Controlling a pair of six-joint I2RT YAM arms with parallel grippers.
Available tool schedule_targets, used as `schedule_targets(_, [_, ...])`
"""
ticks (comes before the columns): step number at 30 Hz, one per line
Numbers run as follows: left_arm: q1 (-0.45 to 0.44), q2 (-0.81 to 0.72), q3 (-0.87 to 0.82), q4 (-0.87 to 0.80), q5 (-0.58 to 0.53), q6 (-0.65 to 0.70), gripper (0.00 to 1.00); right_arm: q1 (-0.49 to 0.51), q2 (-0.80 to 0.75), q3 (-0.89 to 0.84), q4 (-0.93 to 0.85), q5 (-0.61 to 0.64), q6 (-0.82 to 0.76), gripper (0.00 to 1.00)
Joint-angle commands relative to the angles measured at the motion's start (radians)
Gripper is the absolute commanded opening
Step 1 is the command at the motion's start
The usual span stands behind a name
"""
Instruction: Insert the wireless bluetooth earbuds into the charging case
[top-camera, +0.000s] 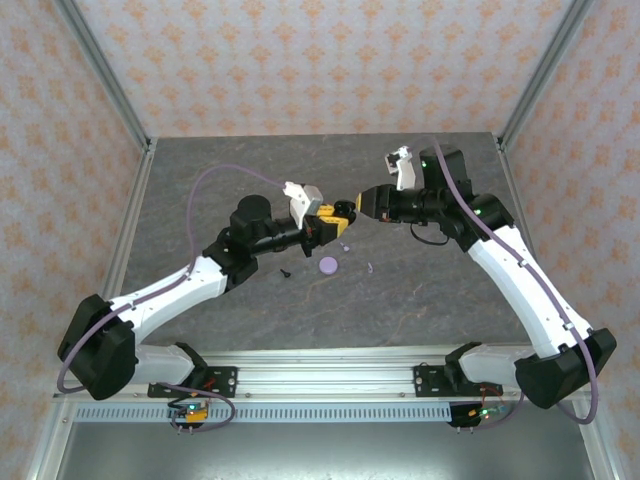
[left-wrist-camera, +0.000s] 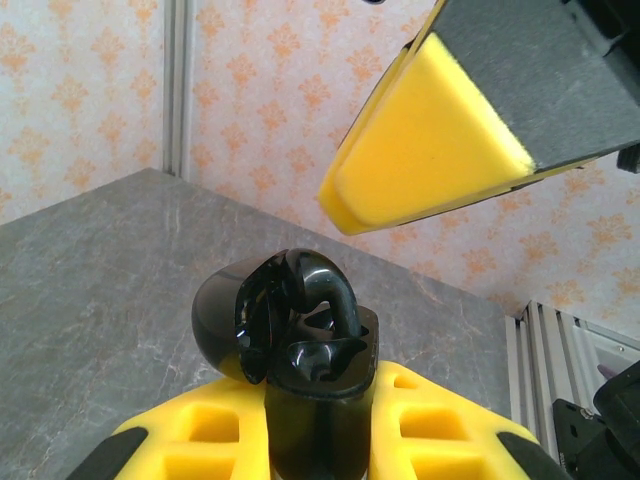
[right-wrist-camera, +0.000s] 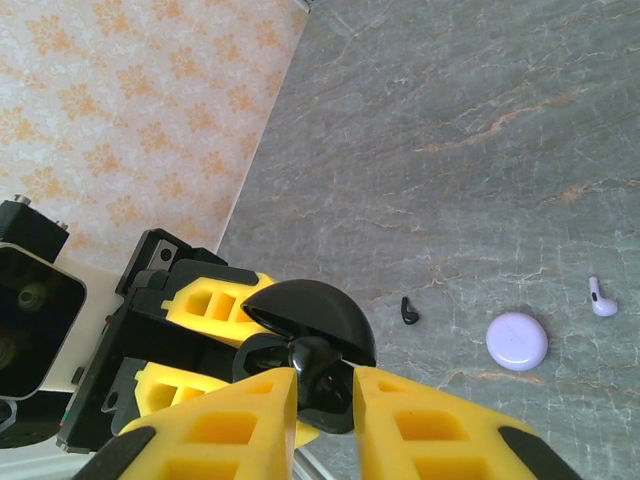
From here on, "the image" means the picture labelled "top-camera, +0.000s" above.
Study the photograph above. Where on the grey metal base panel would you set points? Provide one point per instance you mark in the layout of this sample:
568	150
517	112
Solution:
325	450

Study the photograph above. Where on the purple earbud charging case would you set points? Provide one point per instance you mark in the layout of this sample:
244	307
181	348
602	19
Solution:
328	265

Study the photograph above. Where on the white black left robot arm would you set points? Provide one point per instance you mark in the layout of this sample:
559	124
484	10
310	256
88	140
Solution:
165	295

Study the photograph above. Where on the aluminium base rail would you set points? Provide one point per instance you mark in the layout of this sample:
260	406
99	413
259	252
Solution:
325	380

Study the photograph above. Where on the aluminium frame post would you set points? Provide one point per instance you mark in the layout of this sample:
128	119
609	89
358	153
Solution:
540	75
100	65

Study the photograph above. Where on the aluminium table side rail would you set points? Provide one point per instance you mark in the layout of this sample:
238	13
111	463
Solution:
132	210
504	160

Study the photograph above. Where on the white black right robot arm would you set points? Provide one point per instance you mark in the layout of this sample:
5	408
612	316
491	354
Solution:
525	285

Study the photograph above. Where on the aluminium lower frame rail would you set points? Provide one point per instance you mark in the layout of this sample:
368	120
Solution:
47	450
597	450

